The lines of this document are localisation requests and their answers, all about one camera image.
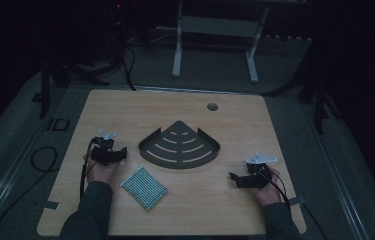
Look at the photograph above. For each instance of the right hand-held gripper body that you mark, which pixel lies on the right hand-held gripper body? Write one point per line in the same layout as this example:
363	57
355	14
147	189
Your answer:
256	175

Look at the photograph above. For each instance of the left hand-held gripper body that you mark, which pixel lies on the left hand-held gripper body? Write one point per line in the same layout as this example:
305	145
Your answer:
103	153

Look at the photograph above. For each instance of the person's left hand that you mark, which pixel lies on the person's left hand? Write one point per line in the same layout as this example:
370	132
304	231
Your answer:
101	172

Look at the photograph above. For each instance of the person's right hand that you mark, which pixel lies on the person's right hand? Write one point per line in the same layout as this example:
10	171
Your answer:
271	193

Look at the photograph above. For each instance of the grey tape strip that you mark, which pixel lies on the grey tape strip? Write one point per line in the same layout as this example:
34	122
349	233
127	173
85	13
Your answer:
51	205
296	200

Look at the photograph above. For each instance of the dark corner shelf tray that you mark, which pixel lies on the dark corner shelf tray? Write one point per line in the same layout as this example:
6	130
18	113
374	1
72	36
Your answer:
179	150

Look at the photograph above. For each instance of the black tripod stand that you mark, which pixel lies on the black tripod stand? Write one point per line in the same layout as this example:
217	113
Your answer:
58	76
318	100

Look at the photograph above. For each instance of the white metal stand frame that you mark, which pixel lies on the white metal stand frame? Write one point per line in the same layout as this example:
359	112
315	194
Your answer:
215	26

